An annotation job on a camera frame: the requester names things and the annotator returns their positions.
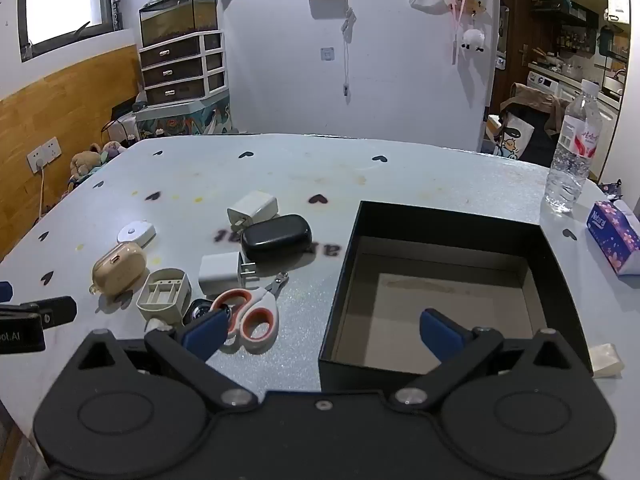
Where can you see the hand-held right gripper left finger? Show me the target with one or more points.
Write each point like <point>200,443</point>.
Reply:
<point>206,334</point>

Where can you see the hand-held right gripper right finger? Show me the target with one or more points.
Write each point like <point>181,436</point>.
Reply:
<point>439,335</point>

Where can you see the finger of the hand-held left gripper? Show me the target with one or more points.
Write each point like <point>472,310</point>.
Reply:
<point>4,291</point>
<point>55,308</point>

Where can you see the black round ribbed object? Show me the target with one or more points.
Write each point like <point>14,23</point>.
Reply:
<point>197,310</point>

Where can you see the orange white scissors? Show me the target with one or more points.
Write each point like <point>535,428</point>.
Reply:
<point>255,310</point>

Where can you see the grey plastic holder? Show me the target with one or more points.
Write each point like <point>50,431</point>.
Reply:
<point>165,295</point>

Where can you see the white cube charger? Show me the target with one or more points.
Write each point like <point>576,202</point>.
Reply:
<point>217,272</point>

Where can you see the beige earbud case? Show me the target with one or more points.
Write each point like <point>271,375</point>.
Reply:
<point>117,267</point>

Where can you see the white oval device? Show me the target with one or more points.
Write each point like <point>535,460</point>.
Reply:
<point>136,232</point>

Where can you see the black cardboard box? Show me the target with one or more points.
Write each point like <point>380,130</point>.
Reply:
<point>450,220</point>

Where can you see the black oval case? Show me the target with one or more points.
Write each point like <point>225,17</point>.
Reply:
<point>277,237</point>

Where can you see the plush toys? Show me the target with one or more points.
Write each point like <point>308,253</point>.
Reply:
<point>90,160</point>

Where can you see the small white paper piece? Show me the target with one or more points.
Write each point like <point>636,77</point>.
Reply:
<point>605,360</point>

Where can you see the purple tissue pack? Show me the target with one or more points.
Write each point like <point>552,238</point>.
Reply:
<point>612,235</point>

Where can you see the cartoon tote bag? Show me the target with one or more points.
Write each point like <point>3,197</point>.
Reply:
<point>512,140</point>

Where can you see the printed colourful cabinet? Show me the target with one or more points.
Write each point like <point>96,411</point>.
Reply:
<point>185,120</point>

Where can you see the clear water bottle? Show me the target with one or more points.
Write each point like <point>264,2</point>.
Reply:
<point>572,150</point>

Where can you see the brown cloth on chair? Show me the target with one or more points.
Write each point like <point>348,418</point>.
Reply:
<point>540,102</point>

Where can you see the white drawer unit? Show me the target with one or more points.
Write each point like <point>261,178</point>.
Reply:
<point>175,70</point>

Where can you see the white washing machine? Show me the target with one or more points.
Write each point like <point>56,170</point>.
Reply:
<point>542,85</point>

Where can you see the white sheep plush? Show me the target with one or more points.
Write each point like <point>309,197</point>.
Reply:
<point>473,40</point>

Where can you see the window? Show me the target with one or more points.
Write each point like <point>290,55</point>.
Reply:
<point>65,0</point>

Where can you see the glass fish tank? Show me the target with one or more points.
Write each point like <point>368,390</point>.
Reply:
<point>177,17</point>

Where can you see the pink ribbon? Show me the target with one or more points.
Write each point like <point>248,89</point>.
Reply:
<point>457,5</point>

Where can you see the wall power outlet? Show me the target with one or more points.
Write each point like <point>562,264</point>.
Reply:
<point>44,154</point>

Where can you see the wall switch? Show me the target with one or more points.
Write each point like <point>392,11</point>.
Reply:
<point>327,54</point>

